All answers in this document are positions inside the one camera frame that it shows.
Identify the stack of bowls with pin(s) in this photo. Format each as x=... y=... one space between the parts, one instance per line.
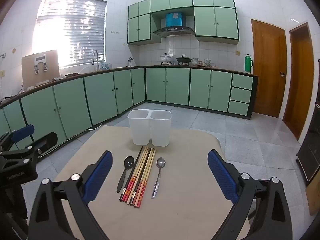
x=195 y=62

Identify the black plastic spoon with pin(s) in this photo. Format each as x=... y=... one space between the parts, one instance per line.
x=129 y=162

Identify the cardboard box on counter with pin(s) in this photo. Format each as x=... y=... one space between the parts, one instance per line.
x=27 y=70

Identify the glass dishes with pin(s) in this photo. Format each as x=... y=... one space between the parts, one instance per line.
x=209 y=63

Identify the white window blinds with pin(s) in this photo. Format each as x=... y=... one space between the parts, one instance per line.
x=75 y=30

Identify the metal kitchen faucet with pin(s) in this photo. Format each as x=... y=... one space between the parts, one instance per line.
x=97 y=60

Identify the black range hood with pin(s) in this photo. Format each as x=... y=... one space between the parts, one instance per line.
x=173 y=31

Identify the plain wooden door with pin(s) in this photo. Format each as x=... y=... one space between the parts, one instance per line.
x=300 y=80

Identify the green wall cabinets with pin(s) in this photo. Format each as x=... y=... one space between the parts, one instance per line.
x=215 y=22

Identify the black wok with lid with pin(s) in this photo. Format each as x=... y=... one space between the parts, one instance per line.
x=184 y=60

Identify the green thermos bottle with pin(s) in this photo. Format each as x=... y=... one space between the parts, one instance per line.
x=247 y=65

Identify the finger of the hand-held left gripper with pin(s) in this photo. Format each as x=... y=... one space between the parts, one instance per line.
x=46 y=142
x=23 y=132

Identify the beige table mat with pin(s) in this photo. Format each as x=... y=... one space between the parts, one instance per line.
x=175 y=217

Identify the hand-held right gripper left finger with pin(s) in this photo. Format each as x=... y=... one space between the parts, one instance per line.
x=100 y=175

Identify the electric kettle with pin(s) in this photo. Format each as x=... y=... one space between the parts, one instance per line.
x=130 y=62

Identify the green kitchen base cabinets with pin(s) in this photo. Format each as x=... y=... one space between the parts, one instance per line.
x=175 y=85

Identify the blue container on shelf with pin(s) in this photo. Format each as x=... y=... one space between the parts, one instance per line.
x=175 y=19

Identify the metal spoon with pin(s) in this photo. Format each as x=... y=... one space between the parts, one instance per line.
x=161 y=163

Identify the black cabinet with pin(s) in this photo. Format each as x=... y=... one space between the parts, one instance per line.
x=310 y=150

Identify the row of chopsticks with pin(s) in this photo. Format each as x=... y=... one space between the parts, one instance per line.
x=140 y=177

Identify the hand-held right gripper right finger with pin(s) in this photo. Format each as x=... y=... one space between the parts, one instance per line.
x=221 y=175

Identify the white cooking pot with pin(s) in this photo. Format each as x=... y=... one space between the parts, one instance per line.
x=166 y=58

